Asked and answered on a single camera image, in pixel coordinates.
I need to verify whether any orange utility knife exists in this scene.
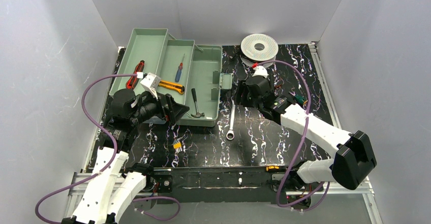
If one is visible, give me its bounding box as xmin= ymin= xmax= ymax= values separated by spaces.
xmin=159 ymin=80 xmax=185 ymax=94

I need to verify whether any small black claw hammer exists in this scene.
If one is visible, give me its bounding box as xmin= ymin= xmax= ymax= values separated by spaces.
xmin=191 ymin=88 xmax=205 ymax=118

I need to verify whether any red black utility knife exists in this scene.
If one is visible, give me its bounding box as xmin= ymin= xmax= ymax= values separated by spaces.
xmin=126 ymin=60 xmax=145 ymax=89

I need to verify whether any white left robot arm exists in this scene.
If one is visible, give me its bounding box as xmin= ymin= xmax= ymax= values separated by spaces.
xmin=62 ymin=89 xmax=190 ymax=223

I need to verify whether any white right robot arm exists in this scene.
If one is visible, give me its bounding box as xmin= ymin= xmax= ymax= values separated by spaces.
xmin=234 ymin=76 xmax=377 ymax=190

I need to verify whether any small yellow bit holder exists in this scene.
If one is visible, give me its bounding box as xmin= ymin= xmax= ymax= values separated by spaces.
xmin=173 ymin=141 xmax=183 ymax=153

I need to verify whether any white filament spool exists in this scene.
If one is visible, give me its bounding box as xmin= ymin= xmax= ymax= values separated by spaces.
xmin=240 ymin=34 xmax=279 ymax=68

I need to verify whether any black marbled table mat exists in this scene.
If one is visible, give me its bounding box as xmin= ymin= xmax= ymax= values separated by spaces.
xmin=125 ymin=44 xmax=333 ymax=168

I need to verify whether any silver combination wrench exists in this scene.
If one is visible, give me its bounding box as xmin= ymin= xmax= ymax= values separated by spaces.
xmin=226 ymin=104 xmax=236 ymax=141

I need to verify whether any yellow black screwdriver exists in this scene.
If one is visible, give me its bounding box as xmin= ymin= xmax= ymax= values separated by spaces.
xmin=265 ymin=165 xmax=287 ymax=173

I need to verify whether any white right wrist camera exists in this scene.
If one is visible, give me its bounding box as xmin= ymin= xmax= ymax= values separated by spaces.
xmin=252 ymin=63 xmax=268 ymax=79

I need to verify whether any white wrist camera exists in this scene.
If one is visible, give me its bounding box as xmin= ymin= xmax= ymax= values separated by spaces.
xmin=136 ymin=72 xmax=161 ymax=100
xmin=252 ymin=63 xmax=268 ymax=79

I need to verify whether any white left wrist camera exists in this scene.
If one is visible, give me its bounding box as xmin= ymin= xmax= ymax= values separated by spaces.
xmin=136 ymin=72 xmax=161 ymax=100

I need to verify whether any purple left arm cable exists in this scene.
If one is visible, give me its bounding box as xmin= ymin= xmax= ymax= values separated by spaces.
xmin=35 ymin=74 xmax=181 ymax=224

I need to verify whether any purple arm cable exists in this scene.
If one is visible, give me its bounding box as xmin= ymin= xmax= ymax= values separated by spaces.
xmin=35 ymin=74 xmax=181 ymax=224
xmin=254 ymin=60 xmax=331 ymax=212

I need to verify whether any aluminium frame rail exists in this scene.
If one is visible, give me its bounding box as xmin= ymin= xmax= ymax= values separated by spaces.
xmin=63 ymin=171 xmax=383 ymax=224

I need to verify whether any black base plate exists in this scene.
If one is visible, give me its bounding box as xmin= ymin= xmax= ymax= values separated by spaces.
xmin=148 ymin=167 xmax=285 ymax=204

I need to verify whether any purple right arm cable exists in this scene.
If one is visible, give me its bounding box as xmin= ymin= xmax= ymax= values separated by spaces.
xmin=254 ymin=60 xmax=331 ymax=212

